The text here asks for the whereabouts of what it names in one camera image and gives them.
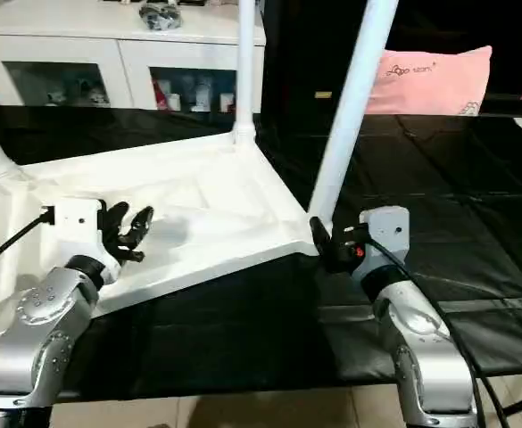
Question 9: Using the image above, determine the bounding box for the pink pillow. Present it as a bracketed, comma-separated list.
[364, 45, 494, 117]

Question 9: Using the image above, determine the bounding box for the dark low tv bench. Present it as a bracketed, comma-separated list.
[491, 91, 522, 117]

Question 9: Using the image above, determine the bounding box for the white plastic table top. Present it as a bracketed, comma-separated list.
[0, 132, 335, 349]

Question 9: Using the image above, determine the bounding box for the dark ornament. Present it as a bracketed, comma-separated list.
[138, 3, 184, 31]

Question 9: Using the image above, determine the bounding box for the black work mat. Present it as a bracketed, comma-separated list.
[0, 103, 522, 402]

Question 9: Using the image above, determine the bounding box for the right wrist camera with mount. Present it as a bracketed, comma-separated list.
[354, 206, 412, 277]

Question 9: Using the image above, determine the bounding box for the black furniture with yellow label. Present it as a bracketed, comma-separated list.
[261, 0, 522, 117]

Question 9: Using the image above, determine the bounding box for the white cabinet with glass doors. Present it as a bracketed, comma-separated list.
[0, 0, 268, 113]

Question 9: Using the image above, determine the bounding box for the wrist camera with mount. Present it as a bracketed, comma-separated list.
[45, 198, 122, 286]
[354, 206, 412, 277]

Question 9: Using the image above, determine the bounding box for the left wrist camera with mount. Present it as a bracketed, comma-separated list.
[45, 198, 122, 286]

